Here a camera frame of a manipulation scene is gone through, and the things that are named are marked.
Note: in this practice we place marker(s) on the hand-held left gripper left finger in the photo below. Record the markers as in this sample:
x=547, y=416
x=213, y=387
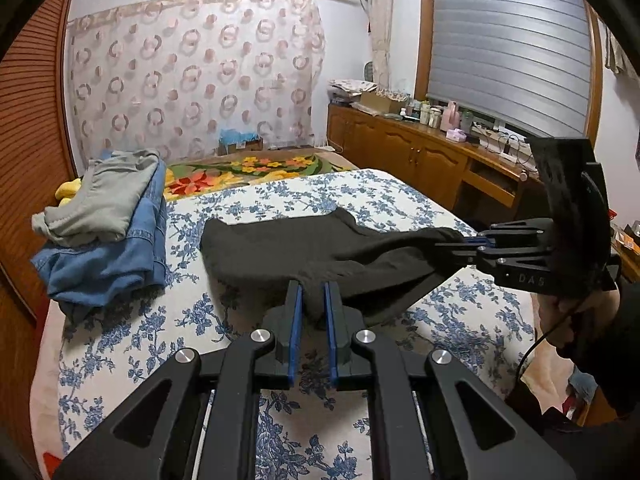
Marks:
x=295, y=330

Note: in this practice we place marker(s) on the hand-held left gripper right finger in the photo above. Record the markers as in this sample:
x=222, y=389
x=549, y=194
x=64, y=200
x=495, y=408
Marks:
x=331, y=330

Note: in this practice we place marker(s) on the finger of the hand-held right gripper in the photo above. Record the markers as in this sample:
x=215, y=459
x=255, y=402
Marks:
x=500, y=256
x=500, y=235

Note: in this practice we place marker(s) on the black pants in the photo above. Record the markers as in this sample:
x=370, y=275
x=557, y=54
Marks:
x=300, y=250

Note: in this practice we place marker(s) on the person's right forearm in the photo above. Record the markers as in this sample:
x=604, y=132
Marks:
x=615, y=370

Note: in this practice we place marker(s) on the grey pants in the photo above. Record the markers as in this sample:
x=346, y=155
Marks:
x=100, y=195

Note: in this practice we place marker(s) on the person's right hand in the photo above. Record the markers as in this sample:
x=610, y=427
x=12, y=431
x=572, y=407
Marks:
x=560, y=320

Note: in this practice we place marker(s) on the white power strip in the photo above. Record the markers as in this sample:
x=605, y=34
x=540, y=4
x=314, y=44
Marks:
x=505, y=147

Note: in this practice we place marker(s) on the blue floral bedsheet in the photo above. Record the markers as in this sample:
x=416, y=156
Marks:
x=200, y=320

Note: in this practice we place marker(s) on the small pink box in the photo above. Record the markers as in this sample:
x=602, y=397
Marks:
x=456, y=136

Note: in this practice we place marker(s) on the grey-green cup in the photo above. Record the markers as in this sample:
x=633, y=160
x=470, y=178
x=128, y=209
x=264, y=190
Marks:
x=466, y=121

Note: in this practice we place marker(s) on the pink fleece cloth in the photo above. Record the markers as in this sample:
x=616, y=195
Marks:
x=550, y=375

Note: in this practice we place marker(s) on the wooden side cabinet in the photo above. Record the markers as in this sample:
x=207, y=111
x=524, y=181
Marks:
x=400, y=145

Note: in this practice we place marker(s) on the white bottle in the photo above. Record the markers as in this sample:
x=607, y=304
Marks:
x=432, y=114

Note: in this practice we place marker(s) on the hanging beige cloth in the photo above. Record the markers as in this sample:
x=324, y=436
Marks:
x=620, y=52

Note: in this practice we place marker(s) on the colourful flower blanket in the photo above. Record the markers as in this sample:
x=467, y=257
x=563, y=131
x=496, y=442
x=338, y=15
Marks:
x=225, y=180

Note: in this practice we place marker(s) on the grey window blind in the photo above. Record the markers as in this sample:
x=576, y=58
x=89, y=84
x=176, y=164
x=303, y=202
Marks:
x=500, y=50

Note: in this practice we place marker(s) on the cardboard box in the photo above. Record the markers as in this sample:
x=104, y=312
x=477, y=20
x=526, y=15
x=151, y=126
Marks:
x=380, y=102

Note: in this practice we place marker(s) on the blue box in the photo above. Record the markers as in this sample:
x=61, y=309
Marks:
x=240, y=142

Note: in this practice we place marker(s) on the blue jeans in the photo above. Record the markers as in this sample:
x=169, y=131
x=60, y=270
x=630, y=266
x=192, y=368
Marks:
x=100, y=270

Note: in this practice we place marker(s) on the folded patterned cloth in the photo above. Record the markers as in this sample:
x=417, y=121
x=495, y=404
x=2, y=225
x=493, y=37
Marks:
x=350, y=87

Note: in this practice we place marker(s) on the beige lace curtain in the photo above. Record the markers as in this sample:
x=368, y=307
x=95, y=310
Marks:
x=380, y=20

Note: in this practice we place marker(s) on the circle-patterned sheer curtain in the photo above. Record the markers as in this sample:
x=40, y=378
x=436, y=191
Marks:
x=200, y=85

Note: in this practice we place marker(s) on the yellow plush toy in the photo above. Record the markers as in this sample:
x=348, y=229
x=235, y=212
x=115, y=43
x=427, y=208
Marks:
x=67, y=191

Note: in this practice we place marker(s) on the brown louvred wardrobe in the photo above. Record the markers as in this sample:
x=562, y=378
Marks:
x=30, y=110

